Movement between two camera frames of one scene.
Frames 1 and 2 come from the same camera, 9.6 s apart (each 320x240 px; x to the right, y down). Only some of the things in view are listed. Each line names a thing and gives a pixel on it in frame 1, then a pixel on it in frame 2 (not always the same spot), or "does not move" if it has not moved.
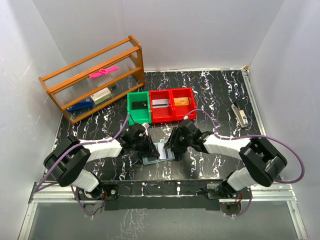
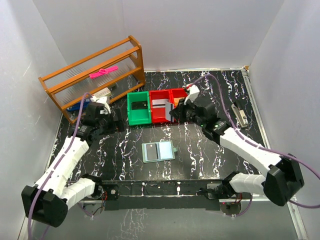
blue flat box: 87,103 does not move
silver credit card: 160,103 does not move
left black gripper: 151,151 to 118,126
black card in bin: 139,105 does not move
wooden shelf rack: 83,86 does not move
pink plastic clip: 103,71 does not move
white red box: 101,95 does not move
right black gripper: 173,143 to 179,111
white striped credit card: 161,150 to 169,107
